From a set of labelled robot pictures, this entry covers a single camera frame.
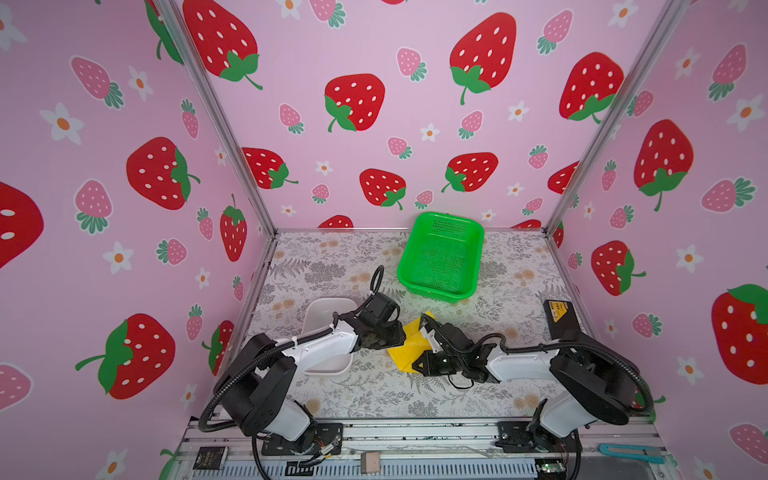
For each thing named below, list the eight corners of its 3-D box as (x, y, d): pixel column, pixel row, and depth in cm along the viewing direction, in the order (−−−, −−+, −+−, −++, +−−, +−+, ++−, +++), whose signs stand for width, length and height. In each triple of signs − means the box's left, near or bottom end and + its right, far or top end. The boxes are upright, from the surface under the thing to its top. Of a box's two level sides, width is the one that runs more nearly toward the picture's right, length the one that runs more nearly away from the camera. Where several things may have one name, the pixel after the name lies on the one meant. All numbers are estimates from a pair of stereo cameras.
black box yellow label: (552, 339, 93) (556, 335, 91) (539, 304, 102) (542, 300, 99) (581, 339, 93) (585, 335, 91) (566, 304, 102) (569, 300, 99)
